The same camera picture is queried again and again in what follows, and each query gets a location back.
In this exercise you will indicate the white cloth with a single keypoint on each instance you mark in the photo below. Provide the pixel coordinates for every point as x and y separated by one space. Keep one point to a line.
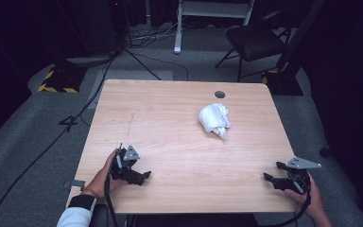
214 119

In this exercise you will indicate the person's right hand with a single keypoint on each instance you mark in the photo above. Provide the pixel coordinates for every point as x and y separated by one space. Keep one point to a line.
313 201

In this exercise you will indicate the black folding chair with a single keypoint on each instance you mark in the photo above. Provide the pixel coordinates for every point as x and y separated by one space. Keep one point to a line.
255 41

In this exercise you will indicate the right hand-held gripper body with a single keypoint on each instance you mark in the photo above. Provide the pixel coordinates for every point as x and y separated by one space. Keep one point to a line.
299 181

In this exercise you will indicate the person's legs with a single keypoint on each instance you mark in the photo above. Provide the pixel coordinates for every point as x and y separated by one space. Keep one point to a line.
186 220

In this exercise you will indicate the black stand with base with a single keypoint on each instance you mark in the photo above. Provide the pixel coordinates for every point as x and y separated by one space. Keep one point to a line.
285 82

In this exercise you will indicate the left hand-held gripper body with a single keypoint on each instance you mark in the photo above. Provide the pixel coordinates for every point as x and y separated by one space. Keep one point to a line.
124 165

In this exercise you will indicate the white desk frame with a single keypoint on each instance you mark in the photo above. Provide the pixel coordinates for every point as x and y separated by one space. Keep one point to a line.
179 31

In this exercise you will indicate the person's left hand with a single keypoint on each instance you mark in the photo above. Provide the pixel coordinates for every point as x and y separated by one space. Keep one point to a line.
102 183

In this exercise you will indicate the hazard-striped black stand base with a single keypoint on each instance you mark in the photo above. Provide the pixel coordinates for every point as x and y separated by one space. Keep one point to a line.
61 78

